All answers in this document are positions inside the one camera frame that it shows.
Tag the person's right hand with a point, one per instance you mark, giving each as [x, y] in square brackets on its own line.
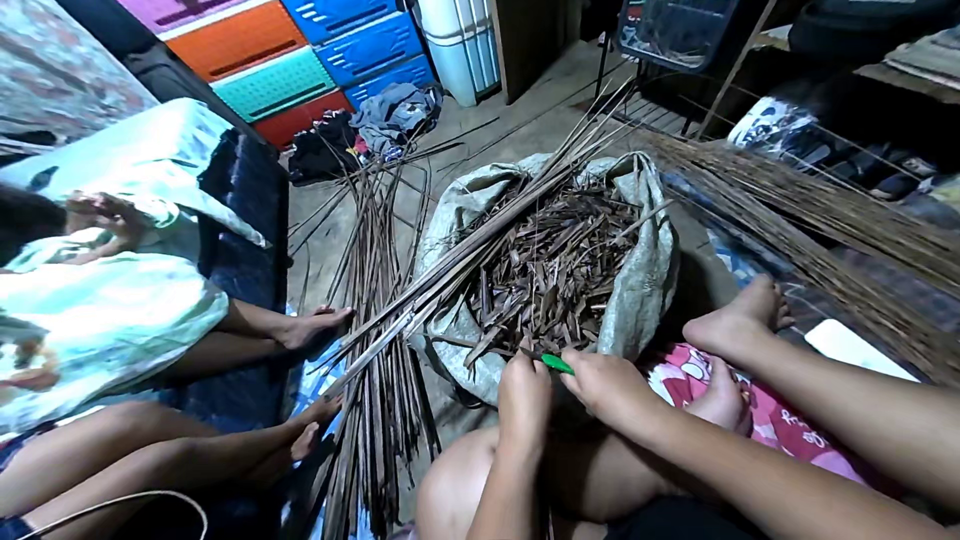
[611, 386]

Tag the person's left hand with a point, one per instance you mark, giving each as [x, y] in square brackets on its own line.
[523, 401]

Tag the person's left fingers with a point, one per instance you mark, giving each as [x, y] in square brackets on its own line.
[525, 364]

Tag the person's right fingers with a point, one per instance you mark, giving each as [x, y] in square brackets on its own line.
[576, 365]

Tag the brown dried leaf strip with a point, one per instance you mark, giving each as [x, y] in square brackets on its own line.
[480, 346]

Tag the person's left forearm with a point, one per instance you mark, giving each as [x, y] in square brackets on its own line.
[511, 491]

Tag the person's right forearm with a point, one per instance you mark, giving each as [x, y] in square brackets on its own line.
[757, 476]

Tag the whitish woven sack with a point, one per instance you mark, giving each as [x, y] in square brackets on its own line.
[637, 300]

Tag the heap of cut leaf pieces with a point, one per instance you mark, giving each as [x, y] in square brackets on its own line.
[551, 262]

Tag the bundle of pale long strips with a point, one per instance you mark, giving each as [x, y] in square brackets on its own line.
[480, 234]

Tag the bundle of brown long strips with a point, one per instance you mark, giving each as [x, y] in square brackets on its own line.
[382, 420]

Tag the pink patterned cloth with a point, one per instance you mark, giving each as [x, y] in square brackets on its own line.
[776, 427]

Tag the blue patterned floor mat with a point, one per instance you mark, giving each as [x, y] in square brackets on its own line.
[311, 379]

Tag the white flat board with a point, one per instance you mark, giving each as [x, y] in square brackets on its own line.
[851, 347]

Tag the grey blue crumpled clothes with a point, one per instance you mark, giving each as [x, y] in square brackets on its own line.
[394, 116]

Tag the large bundle of thin sticks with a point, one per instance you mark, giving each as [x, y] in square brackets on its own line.
[832, 236]

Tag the black crumpled cloth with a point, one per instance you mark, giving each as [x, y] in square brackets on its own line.
[319, 156]

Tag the dark blue mattress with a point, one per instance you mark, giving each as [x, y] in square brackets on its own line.
[251, 247]

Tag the white patterned plastic bag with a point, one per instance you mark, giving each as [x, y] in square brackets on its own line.
[769, 124]

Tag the tall white plastic container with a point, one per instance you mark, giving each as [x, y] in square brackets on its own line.
[457, 52]

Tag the brown wooden panel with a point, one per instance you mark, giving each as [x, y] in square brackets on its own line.
[529, 45]

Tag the transparent plastic box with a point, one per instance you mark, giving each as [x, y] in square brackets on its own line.
[671, 34]

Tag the blue plastic drawer cabinet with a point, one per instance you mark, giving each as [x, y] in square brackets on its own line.
[367, 45]

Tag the dark slipper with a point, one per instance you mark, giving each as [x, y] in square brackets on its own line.
[892, 185]

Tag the multicoloured plastic drawer cabinet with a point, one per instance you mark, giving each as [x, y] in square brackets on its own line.
[247, 56]

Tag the black round basin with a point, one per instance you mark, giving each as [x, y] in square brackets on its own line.
[862, 34]

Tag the white and light green pillow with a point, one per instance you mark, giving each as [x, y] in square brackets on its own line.
[142, 146]

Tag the stack of folded grey cloths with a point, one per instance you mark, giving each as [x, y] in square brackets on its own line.
[930, 60]

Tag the floral curtain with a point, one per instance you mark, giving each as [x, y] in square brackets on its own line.
[67, 75]

